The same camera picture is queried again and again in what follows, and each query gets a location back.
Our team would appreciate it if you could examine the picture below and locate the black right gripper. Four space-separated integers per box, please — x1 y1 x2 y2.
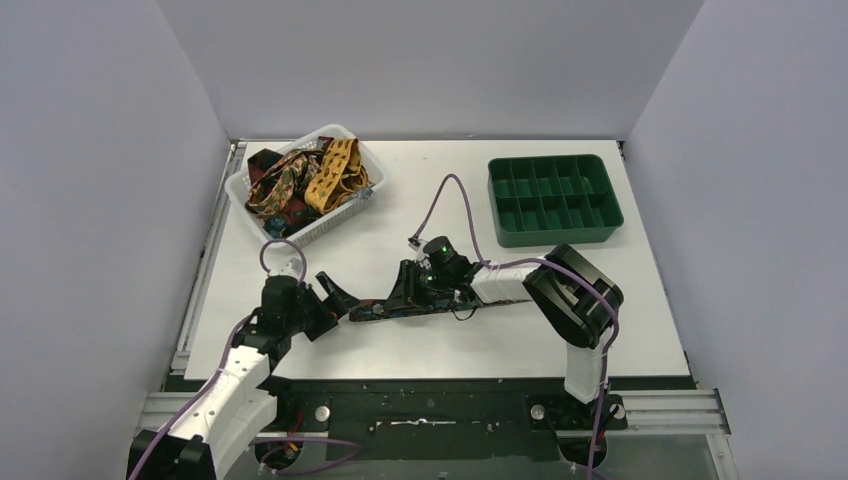
385 259 452 311

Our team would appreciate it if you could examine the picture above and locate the dark blue floral tie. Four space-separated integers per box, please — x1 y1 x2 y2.
348 299 526 323

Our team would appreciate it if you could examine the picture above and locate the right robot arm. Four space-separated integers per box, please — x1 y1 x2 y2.
370 236 624 404

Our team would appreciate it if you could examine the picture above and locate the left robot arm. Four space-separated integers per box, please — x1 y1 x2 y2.
126 273 361 479

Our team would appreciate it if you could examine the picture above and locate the yellow patterned tie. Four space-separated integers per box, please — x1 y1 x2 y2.
304 138 369 215

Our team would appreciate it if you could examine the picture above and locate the brown paisley tie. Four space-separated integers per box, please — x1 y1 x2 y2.
244 149 324 220

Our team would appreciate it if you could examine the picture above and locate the dark red tie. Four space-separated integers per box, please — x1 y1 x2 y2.
247 149 284 186

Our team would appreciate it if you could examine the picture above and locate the green compartment tray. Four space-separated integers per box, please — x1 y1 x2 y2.
488 154 625 248

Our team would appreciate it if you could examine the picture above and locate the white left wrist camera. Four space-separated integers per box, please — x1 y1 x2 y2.
269 258 305 281

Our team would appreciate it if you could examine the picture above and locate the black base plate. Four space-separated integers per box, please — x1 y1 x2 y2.
259 377 692 461

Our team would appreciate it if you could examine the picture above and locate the aluminium frame rail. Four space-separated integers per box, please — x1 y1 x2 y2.
134 389 740 479

